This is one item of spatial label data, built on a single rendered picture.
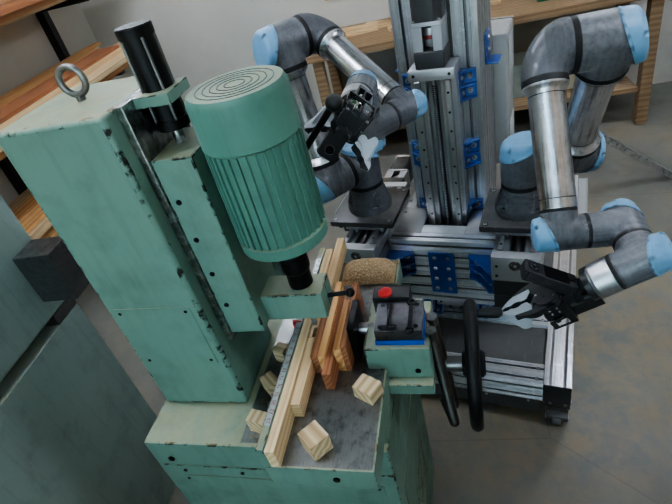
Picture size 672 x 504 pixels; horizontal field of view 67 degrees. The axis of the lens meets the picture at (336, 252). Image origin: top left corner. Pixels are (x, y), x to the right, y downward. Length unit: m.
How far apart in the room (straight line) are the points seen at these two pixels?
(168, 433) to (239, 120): 0.78
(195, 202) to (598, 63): 0.85
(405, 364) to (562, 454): 1.06
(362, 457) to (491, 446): 1.10
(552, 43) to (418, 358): 0.69
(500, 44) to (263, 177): 1.17
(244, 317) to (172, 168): 0.36
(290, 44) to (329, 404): 0.96
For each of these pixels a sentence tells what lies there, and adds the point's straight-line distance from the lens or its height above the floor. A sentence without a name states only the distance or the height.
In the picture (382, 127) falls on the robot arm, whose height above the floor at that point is 1.22.
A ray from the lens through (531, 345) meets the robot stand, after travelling 2.05.
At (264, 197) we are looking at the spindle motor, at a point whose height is 1.33.
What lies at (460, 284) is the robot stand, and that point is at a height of 0.54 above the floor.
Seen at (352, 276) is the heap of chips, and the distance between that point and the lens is 1.30.
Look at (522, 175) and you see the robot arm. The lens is 1.53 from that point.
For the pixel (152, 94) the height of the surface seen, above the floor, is 1.52.
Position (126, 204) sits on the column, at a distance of 0.95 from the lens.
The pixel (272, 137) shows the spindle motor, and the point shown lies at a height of 1.43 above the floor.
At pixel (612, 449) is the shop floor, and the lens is 2.08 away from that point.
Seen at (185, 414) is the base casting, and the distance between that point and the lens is 1.32.
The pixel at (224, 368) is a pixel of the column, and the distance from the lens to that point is 1.18.
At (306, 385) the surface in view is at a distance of 1.07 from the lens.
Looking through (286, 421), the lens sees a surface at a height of 0.93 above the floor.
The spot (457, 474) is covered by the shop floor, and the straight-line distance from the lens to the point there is 1.98.
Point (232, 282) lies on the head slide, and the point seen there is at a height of 1.14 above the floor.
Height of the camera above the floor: 1.73
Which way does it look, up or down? 35 degrees down
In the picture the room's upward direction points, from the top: 15 degrees counter-clockwise
